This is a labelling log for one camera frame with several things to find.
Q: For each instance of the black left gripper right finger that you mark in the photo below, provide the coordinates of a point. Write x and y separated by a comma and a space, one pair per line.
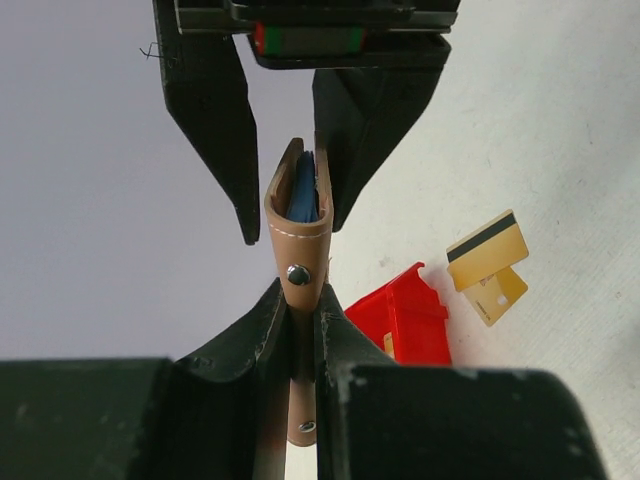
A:
350, 396

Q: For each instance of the tan leather card holder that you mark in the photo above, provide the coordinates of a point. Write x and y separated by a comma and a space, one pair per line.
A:
299, 211

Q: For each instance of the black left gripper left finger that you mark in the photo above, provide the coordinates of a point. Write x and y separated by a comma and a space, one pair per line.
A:
229, 412

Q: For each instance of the gold card with black stripe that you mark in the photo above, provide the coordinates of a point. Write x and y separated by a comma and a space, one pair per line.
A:
496, 245

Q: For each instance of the red plastic bin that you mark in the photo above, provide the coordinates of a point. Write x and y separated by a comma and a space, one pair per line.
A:
411, 310

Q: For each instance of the gold card under stripe card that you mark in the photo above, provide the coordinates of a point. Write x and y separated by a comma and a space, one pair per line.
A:
494, 295

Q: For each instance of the gold card in bin upper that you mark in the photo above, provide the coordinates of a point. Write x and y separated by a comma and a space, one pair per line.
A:
388, 345

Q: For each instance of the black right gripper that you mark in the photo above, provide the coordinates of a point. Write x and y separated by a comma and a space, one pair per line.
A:
361, 113

